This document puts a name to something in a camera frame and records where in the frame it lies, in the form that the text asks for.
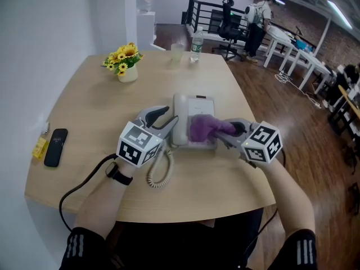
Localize white floor cable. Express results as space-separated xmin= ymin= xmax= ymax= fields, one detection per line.
xmin=274 ymin=70 xmax=322 ymax=110

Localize black metal railing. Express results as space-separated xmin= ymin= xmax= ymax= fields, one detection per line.
xmin=181 ymin=0 xmax=255 ymax=41

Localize person's right forearm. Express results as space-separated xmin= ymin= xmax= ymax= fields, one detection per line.
xmin=252 ymin=157 xmax=316 ymax=239

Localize grey desk phone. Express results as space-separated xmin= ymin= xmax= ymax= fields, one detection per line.
xmin=171 ymin=93 xmax=219 ymax=152

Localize purple cloth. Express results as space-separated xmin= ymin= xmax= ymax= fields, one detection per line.
xmin=188 ymin=114 xmax=237 ymax=145

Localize black mobile phone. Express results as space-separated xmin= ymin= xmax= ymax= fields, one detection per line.
xmin=43 ymin=128 xmax=69 ymax=168

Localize person's left forearm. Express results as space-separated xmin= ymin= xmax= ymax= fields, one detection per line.
xmin=73 ymin=156 xmax=134 ymax=240

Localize black office chair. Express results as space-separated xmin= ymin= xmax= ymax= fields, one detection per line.
xmin=211 ymin=0 xmax=250 ymax=62

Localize wooden desk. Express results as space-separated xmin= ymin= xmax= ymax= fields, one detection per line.
xmin=24 ymin=50 xmax=277 ymax=224

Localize person's black striped clothing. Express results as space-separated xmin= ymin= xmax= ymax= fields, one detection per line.
xmin=58 ymin=208 xmax=319 ymax=270

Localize beige coiled phone cord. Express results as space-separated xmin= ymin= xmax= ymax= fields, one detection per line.
xmin=146 ymin=147 xmax=175 ymax=189

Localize black wrist watch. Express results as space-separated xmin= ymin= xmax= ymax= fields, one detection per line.
xmin=105 ymin=161 xmax=134 ymax=186

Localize clear water bottle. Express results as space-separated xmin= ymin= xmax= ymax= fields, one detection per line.
xmin=190 ymin=25 xmax=204 ymax=64

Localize sunflowers in white pot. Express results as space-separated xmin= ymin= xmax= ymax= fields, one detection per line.
xmin=102 ymin=42 xmax=145 ymax=84

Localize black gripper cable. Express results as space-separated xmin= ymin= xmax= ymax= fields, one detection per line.
xmin=58 ymin=153 xmax=119 ymax=233

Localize long ceiling light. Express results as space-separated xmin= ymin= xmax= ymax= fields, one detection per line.
xmin=327 ymin=0 xmax=353 ymax=30

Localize white table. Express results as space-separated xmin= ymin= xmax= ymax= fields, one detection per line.
xmin=262 ymin=26 xmax=296 ymax=69
xmin=286 ymin=47 xmax=333 ymax=96

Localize white water dispenser cabinet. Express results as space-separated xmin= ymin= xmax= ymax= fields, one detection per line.
xmin=136 ymin=11 xmax=167 ymax=52

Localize translucent plastic cup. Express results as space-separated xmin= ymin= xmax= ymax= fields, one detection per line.
xmin=170 ymin=43 xmax=185 ymax=64

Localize yellow packet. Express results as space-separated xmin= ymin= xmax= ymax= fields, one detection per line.
xmin=31 ymin=136 xmax=48 ymax=161

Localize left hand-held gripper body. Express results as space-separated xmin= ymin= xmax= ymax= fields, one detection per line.
xmin=116 ymin=107 xmax=170 ymax=168

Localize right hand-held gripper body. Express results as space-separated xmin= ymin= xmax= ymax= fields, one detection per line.
xmin=235 ymin=120 xmax=283 ymax=168

